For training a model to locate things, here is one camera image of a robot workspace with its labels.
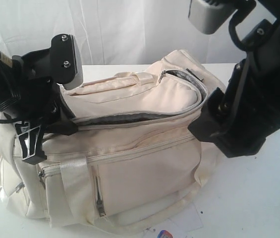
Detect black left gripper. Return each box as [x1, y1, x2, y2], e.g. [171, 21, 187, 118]
[0, 34, 78, 165]

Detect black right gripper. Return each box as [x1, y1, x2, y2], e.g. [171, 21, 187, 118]
[188, 60, 280, 158]

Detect cream fabric duffel bag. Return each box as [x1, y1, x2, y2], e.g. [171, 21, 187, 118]
[0, 50, 224, 234]

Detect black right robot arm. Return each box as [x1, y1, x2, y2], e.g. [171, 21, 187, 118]
[188, 0, 280, 158]

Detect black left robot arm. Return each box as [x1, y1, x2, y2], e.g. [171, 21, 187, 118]
[0, 34, 83, 165]

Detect white paper card with logo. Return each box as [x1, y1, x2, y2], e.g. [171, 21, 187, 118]
[142, 203, 203, 238]

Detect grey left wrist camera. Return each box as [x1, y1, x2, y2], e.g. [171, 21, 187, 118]
[64, 35, 83, 90]

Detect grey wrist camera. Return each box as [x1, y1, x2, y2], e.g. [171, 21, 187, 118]
[64, 35, 83, 90]
[188, 0, 236, 35]

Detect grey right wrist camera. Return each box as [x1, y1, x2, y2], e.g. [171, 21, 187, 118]
[188, 0, 236, 35]

